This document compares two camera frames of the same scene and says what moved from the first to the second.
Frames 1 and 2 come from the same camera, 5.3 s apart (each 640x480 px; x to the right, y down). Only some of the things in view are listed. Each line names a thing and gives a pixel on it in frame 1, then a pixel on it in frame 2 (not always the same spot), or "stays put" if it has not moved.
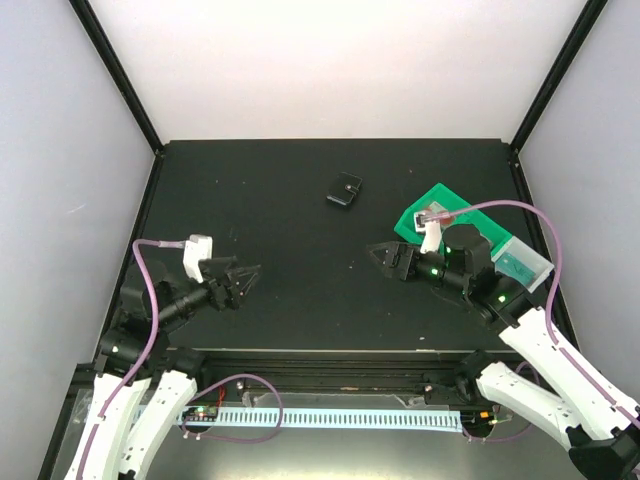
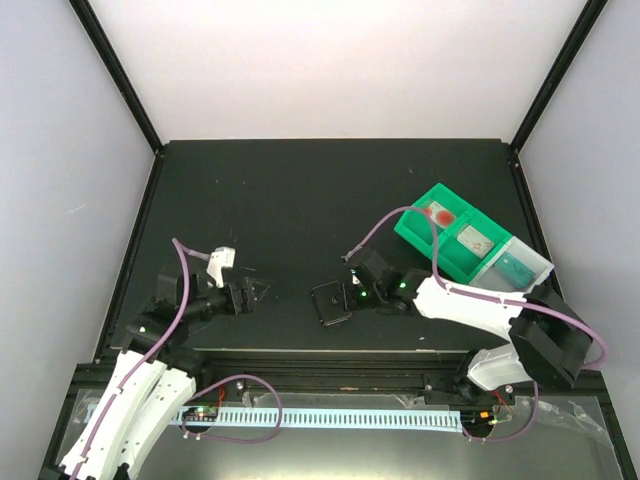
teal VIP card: (511, 266) stays put
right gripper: (395, 251) → (351, 303)
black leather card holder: (344, 188) → (330, 302)
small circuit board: (200, 414) stays put
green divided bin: (465, 213) stays put
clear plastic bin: (521, 264) stays put
